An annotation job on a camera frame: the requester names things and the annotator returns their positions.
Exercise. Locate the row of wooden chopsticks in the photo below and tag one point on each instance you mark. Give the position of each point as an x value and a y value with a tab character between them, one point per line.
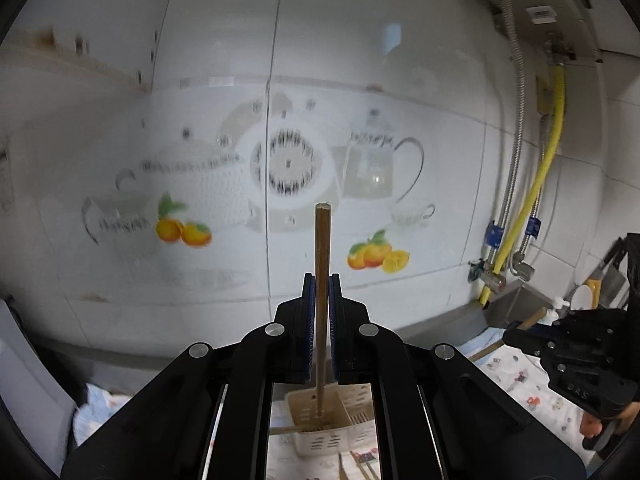
367	467

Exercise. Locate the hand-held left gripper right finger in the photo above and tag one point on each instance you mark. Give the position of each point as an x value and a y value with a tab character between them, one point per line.
333	350

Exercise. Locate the blue soap pump bottle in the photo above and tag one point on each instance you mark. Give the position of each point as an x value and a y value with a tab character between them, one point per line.
552	316

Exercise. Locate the brown wooden chopstick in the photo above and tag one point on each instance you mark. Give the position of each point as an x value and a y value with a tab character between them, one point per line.
322	240
282	430
485	352

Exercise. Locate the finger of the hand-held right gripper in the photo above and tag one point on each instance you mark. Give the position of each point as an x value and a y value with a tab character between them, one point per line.
550	327
525	339

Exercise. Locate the teapot and oranges wall decal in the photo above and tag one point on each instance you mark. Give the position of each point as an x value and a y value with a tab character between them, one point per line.
287	165

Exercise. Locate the cream plastic utensil holder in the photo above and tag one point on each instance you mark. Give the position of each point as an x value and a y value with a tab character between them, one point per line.
320	442

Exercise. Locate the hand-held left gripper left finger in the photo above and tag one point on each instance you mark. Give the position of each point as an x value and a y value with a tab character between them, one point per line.
310	340

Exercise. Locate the printed cartoon cloth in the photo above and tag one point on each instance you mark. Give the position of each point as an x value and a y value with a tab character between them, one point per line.
520	395

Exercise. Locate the person's right hand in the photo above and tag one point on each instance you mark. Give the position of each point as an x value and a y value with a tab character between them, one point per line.
590	427

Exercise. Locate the metal angle valve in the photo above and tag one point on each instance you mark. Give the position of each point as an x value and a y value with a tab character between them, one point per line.
522	269

